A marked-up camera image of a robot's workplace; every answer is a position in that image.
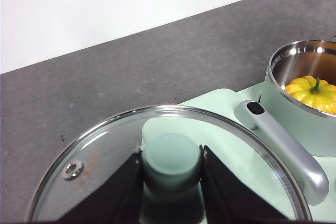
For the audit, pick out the mint green breakfast machine base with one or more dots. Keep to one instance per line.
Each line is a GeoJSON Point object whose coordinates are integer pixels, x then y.
{"type": "Point", "coordinates": [250, 90]}

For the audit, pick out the mint green griddle cover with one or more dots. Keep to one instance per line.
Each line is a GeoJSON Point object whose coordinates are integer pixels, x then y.
{"type": "Point", "coordinates": [223, 108]}

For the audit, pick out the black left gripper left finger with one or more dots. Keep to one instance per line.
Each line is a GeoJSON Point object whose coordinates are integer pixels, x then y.
{"type": "Point", "coordinates": [110, 197]}

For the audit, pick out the glass lid with green knob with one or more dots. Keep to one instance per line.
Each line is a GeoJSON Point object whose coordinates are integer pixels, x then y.
{"type": "Point", "coordinates": [170, 161]}

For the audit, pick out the yellow toy pumpkin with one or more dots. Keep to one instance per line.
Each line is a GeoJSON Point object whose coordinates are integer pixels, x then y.
{"type": "Point", "coordinates": [307, 94]}

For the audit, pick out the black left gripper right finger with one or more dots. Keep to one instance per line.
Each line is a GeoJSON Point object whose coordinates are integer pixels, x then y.
{"type": "Point", "coordinates": [231, 197]}

